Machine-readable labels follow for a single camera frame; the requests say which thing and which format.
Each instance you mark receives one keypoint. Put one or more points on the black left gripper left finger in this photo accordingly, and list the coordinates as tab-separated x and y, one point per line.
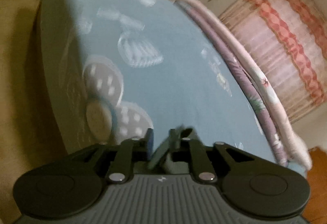
115	163

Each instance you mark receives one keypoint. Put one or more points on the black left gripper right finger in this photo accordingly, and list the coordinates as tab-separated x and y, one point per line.
206	164

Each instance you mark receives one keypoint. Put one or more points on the pink and purple folded quilt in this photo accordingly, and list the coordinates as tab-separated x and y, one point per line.
255	91

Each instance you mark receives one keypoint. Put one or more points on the blue flower-print bed sheet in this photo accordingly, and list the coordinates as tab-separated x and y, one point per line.
116	68

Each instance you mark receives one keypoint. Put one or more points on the pink patterned curtain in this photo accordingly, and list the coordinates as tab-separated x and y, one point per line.
287	40

